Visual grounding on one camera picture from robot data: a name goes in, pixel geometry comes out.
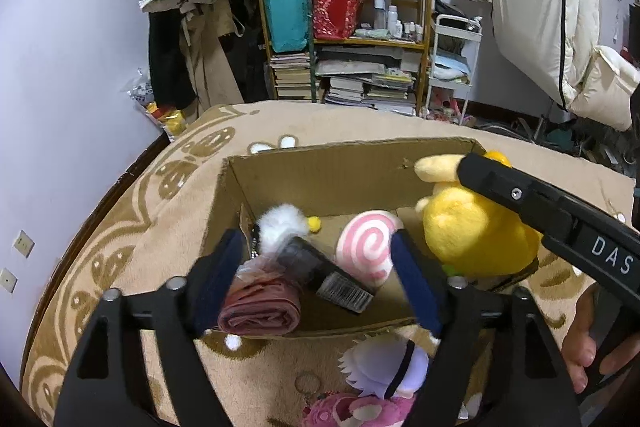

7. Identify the white fluffy duck plush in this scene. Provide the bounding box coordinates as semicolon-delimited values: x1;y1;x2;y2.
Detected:
256;204;322;255

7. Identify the wooden bookshelf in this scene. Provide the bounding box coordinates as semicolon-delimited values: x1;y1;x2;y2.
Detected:
249;0;435;118

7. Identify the yellow toy bag on floor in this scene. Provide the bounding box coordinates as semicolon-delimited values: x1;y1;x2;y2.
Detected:
124;68;188;142

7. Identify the yellow dog plush pouch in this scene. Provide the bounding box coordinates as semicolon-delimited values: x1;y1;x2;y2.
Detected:
414;154;541;279

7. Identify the purple white plush doll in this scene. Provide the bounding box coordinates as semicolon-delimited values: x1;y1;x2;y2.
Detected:
338;334;430;400

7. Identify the small black box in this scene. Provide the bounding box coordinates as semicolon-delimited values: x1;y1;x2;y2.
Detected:
276;235;374;314

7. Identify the red gift bag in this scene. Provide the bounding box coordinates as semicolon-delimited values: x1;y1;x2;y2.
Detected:
312;0;364;40

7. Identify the stack of books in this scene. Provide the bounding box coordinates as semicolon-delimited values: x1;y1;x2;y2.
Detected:
269;44;423;116

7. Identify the cardboard box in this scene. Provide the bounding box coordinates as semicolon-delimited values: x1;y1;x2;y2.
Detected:
201;136;498;339

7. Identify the beige trench coat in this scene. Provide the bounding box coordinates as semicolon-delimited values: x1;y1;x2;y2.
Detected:
180;0;243;122

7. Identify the pink bear plush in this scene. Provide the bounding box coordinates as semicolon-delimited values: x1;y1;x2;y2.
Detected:
300;392;414;427

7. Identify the pink swirl roll plush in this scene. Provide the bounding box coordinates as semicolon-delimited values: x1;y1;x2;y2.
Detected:
335;210;404;289

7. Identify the teal bag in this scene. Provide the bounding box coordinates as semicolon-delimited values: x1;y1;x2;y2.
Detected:
262;0;308;53

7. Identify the person's right hand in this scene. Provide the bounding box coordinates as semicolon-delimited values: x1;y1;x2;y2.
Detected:
561;284;640;393

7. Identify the white rolling cart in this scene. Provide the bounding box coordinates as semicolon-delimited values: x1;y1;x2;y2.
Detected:
423;14;483;126

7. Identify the pink rolled towel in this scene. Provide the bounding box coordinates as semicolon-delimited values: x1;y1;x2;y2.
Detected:
217;272;300;336

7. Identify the cream hanging coat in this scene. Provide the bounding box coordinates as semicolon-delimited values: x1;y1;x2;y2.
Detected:
492;0;639;131

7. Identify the wall power socket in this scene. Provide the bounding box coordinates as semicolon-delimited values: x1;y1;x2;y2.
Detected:
13;230;35;258

